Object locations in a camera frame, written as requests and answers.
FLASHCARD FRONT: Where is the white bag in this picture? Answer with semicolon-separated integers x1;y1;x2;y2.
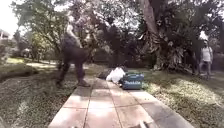
105;66;127;85

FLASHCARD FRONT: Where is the teal tool case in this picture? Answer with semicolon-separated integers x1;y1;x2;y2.
120;72;146;91

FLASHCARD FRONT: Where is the person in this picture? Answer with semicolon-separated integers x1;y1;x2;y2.
198;39;214;80
55;14;92;88

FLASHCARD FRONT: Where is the paved slab path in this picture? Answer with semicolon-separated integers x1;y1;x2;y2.
47;77;195;128

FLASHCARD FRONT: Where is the large tree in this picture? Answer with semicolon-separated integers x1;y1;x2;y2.
99;0;224;72

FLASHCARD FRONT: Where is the grass lawn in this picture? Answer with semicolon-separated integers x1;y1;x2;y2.
0;57;101;128
128;68;224;128

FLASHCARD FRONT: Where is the row of trees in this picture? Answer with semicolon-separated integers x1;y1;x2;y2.
9;0;101;64

